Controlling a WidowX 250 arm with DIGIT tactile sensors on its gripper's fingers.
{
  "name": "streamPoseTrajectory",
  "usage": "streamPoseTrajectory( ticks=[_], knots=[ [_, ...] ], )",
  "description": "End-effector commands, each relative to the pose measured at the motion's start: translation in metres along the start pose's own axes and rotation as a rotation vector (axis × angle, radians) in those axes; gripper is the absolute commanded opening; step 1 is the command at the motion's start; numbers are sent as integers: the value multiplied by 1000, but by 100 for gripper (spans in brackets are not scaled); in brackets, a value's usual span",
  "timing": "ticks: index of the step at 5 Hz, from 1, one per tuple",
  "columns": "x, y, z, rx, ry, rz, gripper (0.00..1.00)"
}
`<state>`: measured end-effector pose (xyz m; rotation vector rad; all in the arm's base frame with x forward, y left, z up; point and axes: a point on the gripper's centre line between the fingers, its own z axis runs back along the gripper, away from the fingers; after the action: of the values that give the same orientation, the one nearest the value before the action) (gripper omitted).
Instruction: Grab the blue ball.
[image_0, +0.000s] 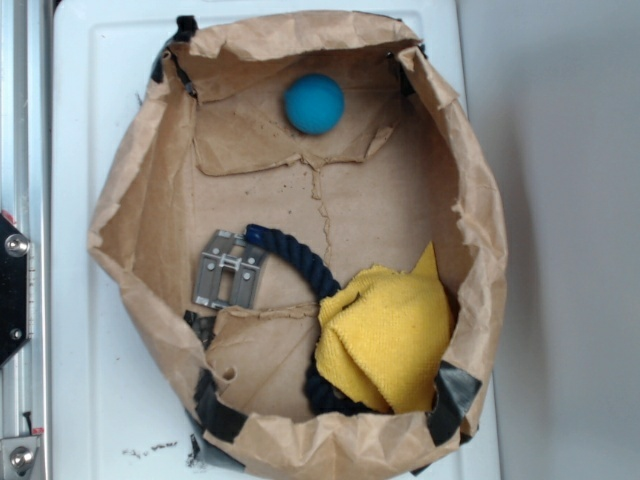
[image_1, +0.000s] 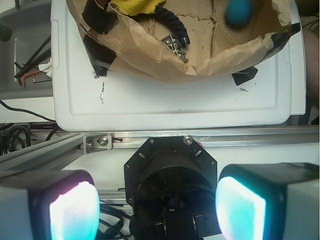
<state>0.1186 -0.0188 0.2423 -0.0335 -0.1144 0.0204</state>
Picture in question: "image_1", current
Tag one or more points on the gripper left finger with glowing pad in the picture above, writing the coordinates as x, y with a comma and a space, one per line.
48, 205

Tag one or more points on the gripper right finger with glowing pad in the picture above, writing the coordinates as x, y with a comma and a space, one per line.
273, 201

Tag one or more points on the blue ball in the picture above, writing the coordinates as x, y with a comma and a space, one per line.
239, 12

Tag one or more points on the white plastic bin lid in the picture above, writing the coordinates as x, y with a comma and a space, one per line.
124, 102

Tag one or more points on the black tape piece right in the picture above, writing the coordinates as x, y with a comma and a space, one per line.
245, 75

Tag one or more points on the black tape piece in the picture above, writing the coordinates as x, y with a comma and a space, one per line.
100, 56
245, 75

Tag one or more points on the crumpled white paper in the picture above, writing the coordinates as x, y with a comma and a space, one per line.
46, 67

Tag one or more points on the black tape piece left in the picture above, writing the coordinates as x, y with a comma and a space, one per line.
100, 56

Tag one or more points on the grey plastic tray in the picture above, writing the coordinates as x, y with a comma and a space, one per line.
31, 26

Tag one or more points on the yellow cloth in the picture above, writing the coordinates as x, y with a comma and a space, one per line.
136, 7

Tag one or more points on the diagonal aluminium rail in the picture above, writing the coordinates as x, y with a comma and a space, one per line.
54, 154

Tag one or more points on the metal corner bracket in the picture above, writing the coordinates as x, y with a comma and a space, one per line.
94, 143

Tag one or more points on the aluminium frame rail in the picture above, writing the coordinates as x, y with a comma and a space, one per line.
221, 137

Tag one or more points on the orange handled hex key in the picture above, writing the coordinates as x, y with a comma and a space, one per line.
27, 75

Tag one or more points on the metal hinge bracket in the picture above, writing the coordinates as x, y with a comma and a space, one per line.
177, 48

